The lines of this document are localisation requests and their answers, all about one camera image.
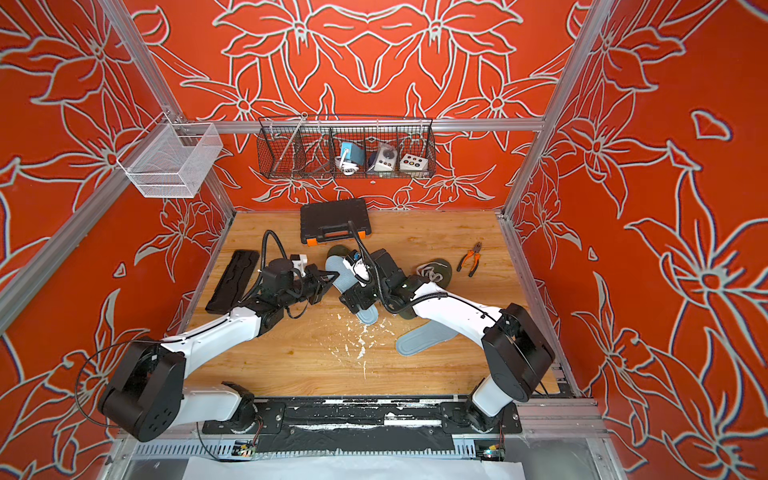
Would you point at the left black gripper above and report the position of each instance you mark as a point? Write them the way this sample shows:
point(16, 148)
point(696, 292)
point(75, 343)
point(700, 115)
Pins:
point(320, 286)

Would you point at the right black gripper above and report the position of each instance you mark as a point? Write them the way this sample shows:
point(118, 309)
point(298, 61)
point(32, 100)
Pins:
point(357, 292)

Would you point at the grey insole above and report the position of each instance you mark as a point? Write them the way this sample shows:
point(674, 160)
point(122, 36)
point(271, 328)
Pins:
point(344, 282)
point(424, 337)

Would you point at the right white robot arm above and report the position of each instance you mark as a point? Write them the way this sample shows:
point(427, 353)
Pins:
point(517, 353)

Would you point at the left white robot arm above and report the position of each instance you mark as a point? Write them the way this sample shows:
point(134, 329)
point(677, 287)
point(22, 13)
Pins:
point(147, 394)

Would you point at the black tool case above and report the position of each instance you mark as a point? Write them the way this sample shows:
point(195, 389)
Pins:
point(329, 221)

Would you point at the black foam tray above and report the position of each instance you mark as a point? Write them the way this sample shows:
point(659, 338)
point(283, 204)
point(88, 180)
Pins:
point(231, 287)

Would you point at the blue white box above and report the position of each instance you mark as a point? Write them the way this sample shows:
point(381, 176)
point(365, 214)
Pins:
point(350, 152)

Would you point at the white dotted box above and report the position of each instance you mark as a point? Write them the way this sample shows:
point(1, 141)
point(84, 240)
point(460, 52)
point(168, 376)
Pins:
point(412, 164)

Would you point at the clear plastic bin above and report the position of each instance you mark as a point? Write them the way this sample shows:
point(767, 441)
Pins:
point(166, 164)

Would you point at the orange handled pliers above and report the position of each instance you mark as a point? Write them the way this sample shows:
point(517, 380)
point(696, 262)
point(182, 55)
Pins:
point(470, 260)

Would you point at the black wire basket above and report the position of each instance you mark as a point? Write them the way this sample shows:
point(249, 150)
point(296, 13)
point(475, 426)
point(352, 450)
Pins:
point(329, 146)

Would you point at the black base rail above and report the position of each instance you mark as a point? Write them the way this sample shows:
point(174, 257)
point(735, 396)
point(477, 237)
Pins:
point(420, 425)

